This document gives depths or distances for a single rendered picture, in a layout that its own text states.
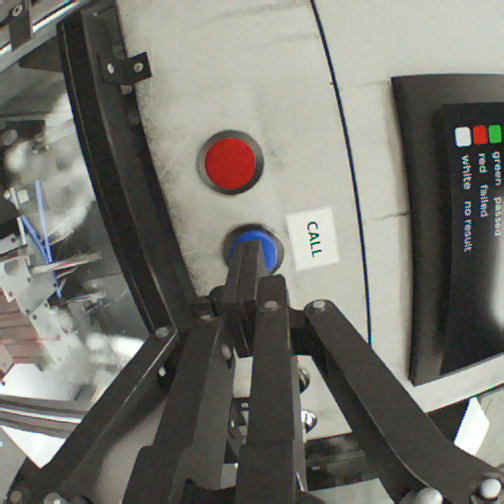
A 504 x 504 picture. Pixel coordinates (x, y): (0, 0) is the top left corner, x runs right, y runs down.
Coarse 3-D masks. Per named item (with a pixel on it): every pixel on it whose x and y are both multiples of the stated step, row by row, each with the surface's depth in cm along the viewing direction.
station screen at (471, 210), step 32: (448, 128) 16; (480, 128) 15; (448, 160) 16; (480, 160) 16; (480, 192) 17; (480, 224) 18; (480, 256) 18; (480, 288) 19; (448, 320) 20; (480, 320) 20; (448, 352) 22; (480, 352) 22
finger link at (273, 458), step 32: (256, 320) 12; (288, 320) 12; (256, 352) 10; (288, 352) 10; (256, 384) 9; (288, 384) 8; (256, 416) 8; (288, 416) 7; (256, 448) 6; (288, 448) 6; (256, 480) 5; (288, 480) 5
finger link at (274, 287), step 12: (276, 276) 16; (264, 288) 15; (276, 288) 15; (264, 300) 14; (288, 300) 14; (288, 312) 13; (300, 312) 12; (300, 324) 12; (300, 336) 12; (312, 336) 11; (300, 348) 12; (312, 348) 12
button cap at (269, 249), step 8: (248, 232) 21; (256, 232) 20; (240, 240) 20; (248, 240) 20; (264, 240) 20; (232, 248) 20; (264, 248) 20; (272, 248) 20; (272, 256) 21; (272, 264) 21
